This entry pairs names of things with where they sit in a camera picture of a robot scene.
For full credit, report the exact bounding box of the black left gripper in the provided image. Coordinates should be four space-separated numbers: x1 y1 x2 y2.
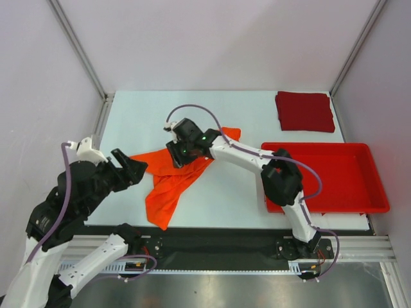
82 147 148 214

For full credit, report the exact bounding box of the orange t shirt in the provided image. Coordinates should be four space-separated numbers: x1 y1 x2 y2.
128 126 242 231

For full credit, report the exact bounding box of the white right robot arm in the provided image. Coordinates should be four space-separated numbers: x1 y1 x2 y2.
164 118 320 257

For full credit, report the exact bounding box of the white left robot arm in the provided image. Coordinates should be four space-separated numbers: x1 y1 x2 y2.
1 143 148 307

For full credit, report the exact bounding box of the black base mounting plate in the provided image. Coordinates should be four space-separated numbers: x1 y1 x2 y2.
76 225 333 271

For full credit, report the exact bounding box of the folded dark red t shirt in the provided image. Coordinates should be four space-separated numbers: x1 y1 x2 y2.
275 91 335 133

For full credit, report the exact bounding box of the red plastic tray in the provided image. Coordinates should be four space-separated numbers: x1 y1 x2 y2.
261 142 390 214

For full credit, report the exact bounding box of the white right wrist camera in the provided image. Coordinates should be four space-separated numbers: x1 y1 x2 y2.
163 121 179 133

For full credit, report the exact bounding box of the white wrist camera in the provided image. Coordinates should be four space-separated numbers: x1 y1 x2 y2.
76 135 108 166
163 121 179 133

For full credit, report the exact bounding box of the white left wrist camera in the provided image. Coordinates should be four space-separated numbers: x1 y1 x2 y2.
76 135 108 166

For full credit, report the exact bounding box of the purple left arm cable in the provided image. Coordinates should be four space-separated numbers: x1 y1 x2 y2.
24 141 80 264

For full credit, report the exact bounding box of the left aluminium frame post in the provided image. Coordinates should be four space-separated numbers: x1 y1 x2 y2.
46 0 108 101

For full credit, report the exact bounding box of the aluminium frame post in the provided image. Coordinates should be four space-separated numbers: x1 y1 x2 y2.
329 0 389 98
46 0 108 101

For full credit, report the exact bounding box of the grey slotted cable duct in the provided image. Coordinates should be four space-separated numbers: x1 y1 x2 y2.
57 259 322 275

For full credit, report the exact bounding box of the aluminium front rail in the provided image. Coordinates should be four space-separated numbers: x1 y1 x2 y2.
60 235 396 262

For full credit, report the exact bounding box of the right aluminium frame post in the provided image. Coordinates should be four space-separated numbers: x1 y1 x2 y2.
329 0 389 98

